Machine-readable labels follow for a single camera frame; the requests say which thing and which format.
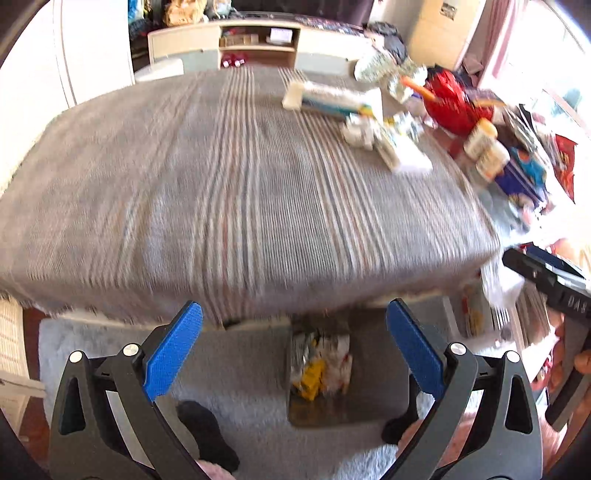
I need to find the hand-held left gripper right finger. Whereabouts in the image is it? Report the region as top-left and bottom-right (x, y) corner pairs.
(387, 298), (543, 480)

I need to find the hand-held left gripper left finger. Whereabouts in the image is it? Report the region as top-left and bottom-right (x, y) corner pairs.
(48, 301), (206, 480)

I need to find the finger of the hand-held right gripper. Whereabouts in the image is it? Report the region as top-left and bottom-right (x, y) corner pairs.
(524, 244), (591, 281)
(502, 248), (561, 303)

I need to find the yellow wrapper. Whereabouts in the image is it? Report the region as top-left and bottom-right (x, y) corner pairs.
(298, 360), (329, 400)

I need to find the person's right hand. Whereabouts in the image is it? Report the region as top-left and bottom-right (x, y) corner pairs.
(573, 350), (591, 384)

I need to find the stack of magazines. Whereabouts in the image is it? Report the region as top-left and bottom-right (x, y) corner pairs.
(462, 277), (529, 344)

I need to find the person's right foot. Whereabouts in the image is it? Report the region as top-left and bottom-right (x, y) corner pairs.
(382, 413), (423, 445)

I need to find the person's foot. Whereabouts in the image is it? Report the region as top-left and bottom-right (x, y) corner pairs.
(382, 413), (423, 445)
(178, 401), (241, 472)

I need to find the person's left foot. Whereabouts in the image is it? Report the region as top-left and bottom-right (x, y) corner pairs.
(178, 401), (241, 472)

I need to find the red snack bag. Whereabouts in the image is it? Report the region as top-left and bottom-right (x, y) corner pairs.
(553, 134), (579, 204)

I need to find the white bottle with orange label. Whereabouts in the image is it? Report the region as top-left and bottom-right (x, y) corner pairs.
(475, 138), (511, 182)

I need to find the white bottle with yellow lid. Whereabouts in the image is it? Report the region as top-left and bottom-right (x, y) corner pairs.
(464, 119), (499, 158)

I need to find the grey plaid tablecloth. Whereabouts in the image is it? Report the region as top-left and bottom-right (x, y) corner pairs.
(0, 65), (502, 324)

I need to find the green and white medicine box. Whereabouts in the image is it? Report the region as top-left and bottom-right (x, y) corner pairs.
(374, 124), (433, 174)

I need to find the small crumpled printed wrapper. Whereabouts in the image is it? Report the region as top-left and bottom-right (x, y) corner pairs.
(383, 113), (422, 139)

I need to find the pink curtain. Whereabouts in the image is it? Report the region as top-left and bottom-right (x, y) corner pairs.
(480, 0), (522, 88)

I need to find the silver patterned bag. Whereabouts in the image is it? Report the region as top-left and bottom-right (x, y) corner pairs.
(353, 48), (428, 100)

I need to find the cream standing air conditioner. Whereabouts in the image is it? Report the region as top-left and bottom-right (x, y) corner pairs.
(406, 0), (485, 70)

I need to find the white toothpaste box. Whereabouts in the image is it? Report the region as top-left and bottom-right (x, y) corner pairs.
(281, 80), (384, 121)

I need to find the pile of clothes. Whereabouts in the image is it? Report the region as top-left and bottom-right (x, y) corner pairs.
(365, 21), (408, 60)

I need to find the cream television stand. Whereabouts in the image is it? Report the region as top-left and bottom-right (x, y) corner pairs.
(148, 18), (370, 71)

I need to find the yellow plush toy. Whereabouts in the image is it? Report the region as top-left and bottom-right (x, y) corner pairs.
(164, 0), (208, 26)

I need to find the black television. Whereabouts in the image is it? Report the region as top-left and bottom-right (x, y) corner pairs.
(231, 0), (375, 19)

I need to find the orange handled tool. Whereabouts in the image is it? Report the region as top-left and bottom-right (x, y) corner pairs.
(402, 76), (439, 102)

